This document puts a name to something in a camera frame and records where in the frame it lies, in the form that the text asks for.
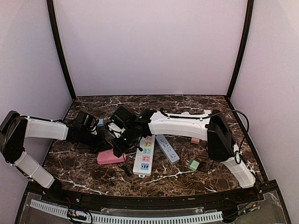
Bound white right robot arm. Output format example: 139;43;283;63
110;106;257;203

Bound light blue adapter plug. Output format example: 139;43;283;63
97;119;105;127

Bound white long power strip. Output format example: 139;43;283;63
133;135;155;178

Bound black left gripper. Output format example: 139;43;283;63
78;130;112;155

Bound black charger with cable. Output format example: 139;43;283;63
108;155;133;187

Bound pink triangular power strip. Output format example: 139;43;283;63
97;149;127;165

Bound green adapter plug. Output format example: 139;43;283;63
187;160;200;171

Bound light blue power strip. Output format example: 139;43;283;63
155;134;180;165

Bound white slotted cable duct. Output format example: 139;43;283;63
30;199;223;224

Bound pink adapter plug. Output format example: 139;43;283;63
191;138;200;144

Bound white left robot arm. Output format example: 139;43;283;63
0;110;112;203

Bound black plug cable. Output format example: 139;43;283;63
198;147;215;173

